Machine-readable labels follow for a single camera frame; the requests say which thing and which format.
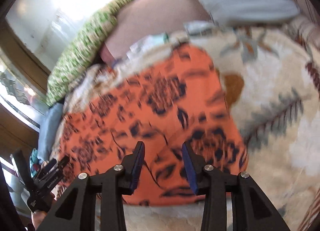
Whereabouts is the blue striped garment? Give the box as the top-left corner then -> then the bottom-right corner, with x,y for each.
29,147 -> 44,171

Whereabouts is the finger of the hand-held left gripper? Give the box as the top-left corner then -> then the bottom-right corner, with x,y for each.
54,156 -> 70,172
37,159 -> 57,180

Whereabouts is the person's left hand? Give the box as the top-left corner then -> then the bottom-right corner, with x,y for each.
31,210 -> 50,230

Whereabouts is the blue folded cloth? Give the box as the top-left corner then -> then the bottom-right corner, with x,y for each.
37,102 -> 65,160

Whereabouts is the striped floral sofa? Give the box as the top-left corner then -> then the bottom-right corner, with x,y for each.
100,0 -> 320,66

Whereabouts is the orange floral shirt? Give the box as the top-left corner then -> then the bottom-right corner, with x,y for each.
56,46 -> 249,206

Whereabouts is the green checkered pillow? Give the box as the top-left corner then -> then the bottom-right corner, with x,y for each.
46,0 -> 143,107

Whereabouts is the small white cloth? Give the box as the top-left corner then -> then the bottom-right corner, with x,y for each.
184,21 -> 215,35

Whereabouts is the wooden stained glass door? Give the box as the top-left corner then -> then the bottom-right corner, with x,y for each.
0,16 -> 53,171

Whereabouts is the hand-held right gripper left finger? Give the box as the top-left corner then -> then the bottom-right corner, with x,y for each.
42,141 -> 146,231

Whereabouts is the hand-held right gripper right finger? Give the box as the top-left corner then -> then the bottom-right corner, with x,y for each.
182,141 -> 290,231

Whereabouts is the leaf-print blanket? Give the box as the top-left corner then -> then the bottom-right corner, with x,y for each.
46,21 -> 320,231

